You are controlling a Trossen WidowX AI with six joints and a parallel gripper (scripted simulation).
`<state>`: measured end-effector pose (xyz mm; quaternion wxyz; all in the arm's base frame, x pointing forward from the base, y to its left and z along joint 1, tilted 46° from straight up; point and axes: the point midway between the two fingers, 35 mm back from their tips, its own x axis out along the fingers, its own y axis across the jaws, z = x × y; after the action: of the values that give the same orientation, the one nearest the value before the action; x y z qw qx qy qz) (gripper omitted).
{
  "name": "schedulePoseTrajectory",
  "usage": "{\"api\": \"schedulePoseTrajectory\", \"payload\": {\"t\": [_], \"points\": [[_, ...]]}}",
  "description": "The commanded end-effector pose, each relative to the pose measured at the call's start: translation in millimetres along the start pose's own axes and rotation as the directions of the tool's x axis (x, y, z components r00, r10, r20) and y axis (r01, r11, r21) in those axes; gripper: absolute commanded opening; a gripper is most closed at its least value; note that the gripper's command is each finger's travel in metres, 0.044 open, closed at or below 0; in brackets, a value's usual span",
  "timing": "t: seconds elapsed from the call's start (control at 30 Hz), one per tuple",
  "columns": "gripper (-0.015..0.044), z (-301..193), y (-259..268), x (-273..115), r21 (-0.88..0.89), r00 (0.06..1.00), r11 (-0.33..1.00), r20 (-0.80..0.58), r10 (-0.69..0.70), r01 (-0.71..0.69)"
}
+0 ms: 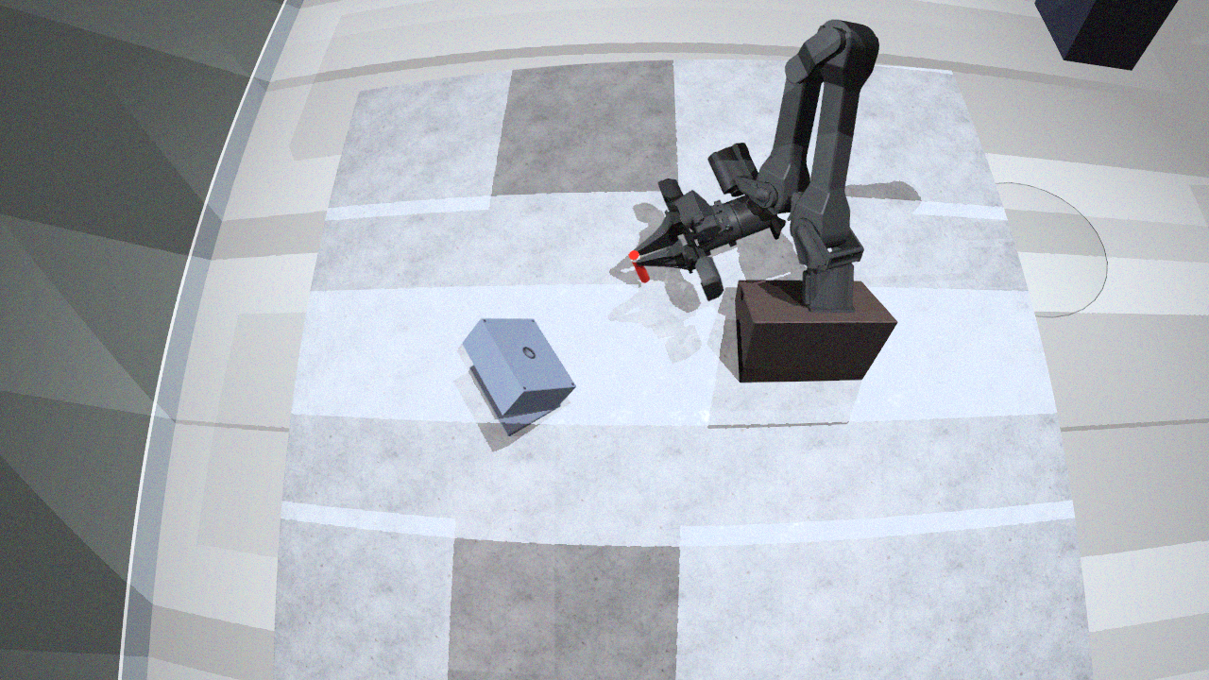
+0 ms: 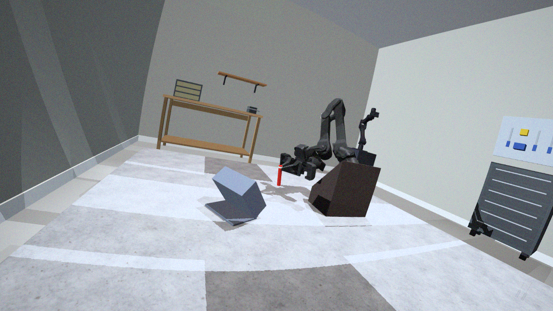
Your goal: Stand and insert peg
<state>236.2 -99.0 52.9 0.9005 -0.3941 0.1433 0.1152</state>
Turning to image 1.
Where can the dark red peg with white band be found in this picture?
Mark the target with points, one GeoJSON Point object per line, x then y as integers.
{"type": "Point", "coordinates": [634, 256]}

